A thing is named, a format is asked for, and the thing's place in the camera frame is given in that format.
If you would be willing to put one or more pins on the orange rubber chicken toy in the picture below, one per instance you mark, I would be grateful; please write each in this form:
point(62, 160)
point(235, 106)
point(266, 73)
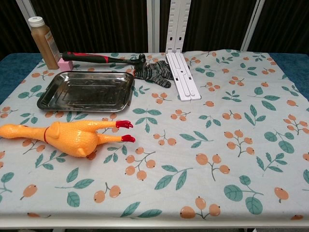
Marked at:
point(72, 137)

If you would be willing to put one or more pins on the stainless steel rectangular tray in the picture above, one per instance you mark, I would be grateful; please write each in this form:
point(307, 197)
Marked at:
point(84, 91)

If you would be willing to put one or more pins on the grey striped knit glove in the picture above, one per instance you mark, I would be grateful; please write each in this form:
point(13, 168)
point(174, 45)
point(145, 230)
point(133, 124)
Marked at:
point(154, 72)

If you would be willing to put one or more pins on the white folding laptop stand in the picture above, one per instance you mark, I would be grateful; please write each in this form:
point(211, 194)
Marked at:
point(183, 77)

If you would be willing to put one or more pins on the floral fruit print tablecloth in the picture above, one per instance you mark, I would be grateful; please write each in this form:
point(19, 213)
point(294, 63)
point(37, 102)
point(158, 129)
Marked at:
point(193, 157)

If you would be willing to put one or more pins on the pink eraser block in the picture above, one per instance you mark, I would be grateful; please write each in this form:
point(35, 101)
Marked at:
point(64, 65)

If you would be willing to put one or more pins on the dark corrugated partition panel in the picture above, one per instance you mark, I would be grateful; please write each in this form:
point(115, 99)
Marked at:
point(9, 29)
point(96, 24)
point(285, 24)
point(212, 24)

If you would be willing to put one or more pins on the brown juice bottle white cap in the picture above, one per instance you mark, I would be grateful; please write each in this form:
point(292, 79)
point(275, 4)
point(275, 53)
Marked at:
point(46, 46)

